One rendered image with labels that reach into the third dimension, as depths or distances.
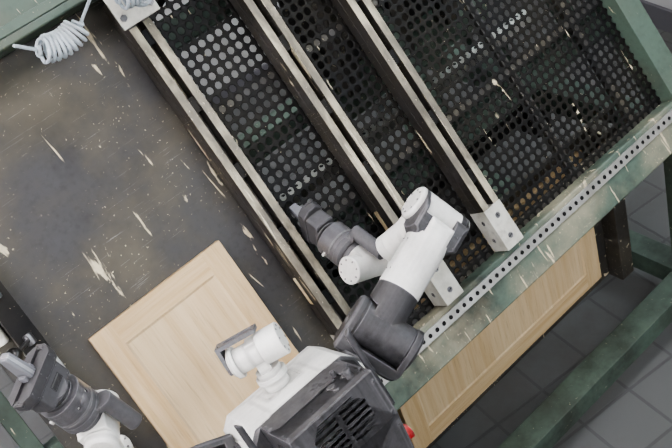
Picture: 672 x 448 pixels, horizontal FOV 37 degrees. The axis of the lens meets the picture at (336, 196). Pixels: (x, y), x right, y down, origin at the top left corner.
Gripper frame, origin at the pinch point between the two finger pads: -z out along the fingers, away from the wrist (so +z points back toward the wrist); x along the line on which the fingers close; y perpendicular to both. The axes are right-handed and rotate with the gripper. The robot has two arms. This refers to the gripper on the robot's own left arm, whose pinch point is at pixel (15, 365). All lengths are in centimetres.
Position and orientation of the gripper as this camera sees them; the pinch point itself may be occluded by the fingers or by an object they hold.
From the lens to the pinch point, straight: 184.7
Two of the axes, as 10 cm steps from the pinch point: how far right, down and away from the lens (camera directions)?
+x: 1.9, -7.8, 6.0
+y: 8.4, -1.8, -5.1
